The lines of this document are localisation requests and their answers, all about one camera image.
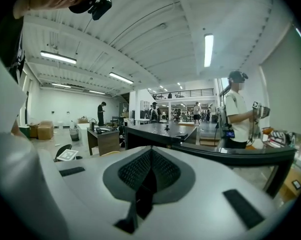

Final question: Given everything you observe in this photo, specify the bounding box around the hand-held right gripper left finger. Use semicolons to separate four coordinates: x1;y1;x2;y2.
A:
52;145;153;240

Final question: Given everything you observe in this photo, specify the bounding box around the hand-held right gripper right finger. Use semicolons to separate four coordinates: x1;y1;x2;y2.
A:
136;145;281;240

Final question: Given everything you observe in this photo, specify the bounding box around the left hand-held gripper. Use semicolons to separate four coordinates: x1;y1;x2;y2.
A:
54;143;79;163

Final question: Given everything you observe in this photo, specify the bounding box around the black mini fridge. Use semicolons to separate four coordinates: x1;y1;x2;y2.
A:
124;122;297;199

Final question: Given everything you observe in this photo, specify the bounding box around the grey waste basket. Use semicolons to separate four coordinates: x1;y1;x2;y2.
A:
69;128;80;142

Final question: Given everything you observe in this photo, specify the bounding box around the white cabinet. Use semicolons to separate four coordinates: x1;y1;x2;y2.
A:
76;122;92;147

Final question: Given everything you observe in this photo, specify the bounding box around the large cardboard box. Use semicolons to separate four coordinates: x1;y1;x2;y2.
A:
37;120;55;140

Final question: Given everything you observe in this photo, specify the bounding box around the dark wooden desk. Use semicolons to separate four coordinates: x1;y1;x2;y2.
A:
86;126;121;157

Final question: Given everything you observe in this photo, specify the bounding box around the small cardboard box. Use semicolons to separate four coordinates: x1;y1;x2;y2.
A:
27;123;40;139

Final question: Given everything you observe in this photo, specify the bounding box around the cardboard box with black label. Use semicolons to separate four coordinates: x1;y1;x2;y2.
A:
277;168;301;203

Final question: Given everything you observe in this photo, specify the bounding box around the black balcony railing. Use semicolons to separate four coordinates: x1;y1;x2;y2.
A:
152;88;215;100

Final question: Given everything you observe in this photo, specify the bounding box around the person's black shirt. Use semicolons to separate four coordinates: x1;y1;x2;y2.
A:
0;10;26;85

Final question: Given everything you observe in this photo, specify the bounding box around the black head camera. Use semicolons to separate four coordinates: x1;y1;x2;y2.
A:
88;0;113;21

